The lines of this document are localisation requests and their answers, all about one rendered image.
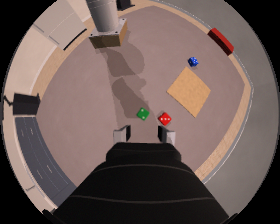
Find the green die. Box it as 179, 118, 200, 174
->
136, 108, 150, 121

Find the tan square mat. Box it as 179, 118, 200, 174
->
166, 67, 211, 118

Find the blue die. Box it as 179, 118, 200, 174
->
188, 57, 198, 67

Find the red die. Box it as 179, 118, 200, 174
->
158, 113, 171, 126

